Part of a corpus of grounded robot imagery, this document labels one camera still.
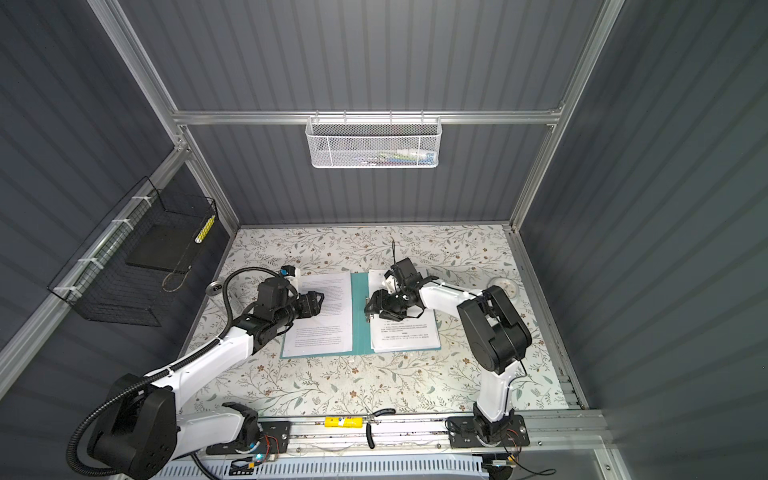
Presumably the Chinese title paper sheet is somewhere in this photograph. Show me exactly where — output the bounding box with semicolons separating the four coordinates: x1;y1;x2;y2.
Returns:
366;306;441;353

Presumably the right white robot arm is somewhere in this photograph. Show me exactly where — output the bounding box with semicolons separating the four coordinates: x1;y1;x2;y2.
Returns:
364;258;532;445

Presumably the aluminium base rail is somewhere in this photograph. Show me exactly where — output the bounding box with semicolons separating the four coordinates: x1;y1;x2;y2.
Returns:
279;409;614;457

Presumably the yellow marker pen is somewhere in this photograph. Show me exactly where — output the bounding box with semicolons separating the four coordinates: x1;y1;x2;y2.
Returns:
194;214;216;244

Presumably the black corrugated cable conduit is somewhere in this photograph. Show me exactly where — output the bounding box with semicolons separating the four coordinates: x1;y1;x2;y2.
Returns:
64;266;283;478

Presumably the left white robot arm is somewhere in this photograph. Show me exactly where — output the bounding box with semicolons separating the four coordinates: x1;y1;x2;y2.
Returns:
66;267;362;479

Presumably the black wire basket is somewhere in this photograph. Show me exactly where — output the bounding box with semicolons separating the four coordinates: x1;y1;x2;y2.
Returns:
48;181;218;327

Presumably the teal file folder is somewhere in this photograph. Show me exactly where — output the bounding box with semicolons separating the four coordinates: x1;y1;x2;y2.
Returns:
278;271;443;361

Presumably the English text paper sheet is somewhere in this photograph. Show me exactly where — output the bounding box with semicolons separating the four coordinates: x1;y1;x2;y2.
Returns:
280;271;354;359

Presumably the yellow label tag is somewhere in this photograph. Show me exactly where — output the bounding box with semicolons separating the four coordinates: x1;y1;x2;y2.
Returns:
323;416;364;429

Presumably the black notebook in basket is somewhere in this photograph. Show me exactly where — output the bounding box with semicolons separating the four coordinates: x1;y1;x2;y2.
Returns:
125;225;202;274

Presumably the white and teal clock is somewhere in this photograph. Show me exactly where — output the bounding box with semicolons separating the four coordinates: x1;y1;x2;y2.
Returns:
487;277;518;294

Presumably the white wire mesh basket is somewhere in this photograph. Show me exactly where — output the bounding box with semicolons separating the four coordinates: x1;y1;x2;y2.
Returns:
305;117;443;169

